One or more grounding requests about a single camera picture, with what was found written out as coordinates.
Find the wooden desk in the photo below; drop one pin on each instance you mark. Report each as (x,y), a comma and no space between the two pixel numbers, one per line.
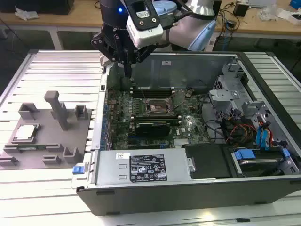
(258,26)
(70,18)

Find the crumpled white paper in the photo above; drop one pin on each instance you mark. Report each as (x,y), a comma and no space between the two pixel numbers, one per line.
(26,14)

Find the blue box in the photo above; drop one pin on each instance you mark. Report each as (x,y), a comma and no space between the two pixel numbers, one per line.
(295,4)

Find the white box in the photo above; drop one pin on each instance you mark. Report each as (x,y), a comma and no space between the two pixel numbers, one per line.
(283,14)

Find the grey metal disk bay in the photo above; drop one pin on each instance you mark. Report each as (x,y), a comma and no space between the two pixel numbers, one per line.
(223,95)

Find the clear plastic bag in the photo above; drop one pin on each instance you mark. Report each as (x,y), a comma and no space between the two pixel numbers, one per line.
(272,10)

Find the silver chipset heatsink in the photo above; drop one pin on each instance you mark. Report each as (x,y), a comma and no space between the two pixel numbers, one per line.
(180,142)

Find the large black box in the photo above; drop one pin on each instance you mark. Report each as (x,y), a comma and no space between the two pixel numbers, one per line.
(35,5)

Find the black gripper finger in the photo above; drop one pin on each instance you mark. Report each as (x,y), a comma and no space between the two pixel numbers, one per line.
(146,54)
(103,44)

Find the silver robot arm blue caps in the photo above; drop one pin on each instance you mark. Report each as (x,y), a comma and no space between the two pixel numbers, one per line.
(183,35)

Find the silver CPU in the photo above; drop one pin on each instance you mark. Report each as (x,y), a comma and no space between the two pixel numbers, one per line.
(26,131)

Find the black power adapter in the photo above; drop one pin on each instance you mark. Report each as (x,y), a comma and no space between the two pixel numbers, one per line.
(231,23)

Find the grey flat box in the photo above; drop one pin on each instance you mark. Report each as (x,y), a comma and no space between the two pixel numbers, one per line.
(262,2)

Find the grey power supply with label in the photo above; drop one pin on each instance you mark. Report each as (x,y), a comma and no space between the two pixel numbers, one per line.
(110,169)

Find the black RAM slot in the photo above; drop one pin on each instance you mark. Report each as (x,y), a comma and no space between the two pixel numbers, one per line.
(155,116)
(152,87)
(152,90)
(175,123)
(152,95)
(175,120)

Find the blue expansion slot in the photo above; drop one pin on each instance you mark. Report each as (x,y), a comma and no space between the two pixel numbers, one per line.
(131,135)

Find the CPU socket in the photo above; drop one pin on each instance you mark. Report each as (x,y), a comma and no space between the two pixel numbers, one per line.
(156,107)

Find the green motherboard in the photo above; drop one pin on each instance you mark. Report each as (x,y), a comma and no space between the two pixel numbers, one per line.
(192,131)

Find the blue case latch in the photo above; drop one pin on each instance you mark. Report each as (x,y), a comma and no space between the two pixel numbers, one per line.
(78,170)

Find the white wrist camera black mount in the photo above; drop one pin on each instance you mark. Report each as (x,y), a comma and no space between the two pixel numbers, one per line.
(145,35)

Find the black plastic shroud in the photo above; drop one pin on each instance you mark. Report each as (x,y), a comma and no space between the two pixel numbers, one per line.
(207,161)

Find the small black box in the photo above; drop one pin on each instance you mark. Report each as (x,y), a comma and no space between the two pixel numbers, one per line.
(241,10)

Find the black graphics card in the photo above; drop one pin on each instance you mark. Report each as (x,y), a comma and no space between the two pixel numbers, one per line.
(152,129)

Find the thin metal locking lever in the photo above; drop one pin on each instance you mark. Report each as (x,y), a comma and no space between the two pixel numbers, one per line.
(143,94)

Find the grey parts rack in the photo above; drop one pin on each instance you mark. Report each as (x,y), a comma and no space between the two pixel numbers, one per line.
(75,131)

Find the open black grey PC case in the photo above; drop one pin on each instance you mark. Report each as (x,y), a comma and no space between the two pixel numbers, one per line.
(164,200)

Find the green RAM stick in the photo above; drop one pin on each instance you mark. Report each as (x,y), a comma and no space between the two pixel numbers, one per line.
(35,147)

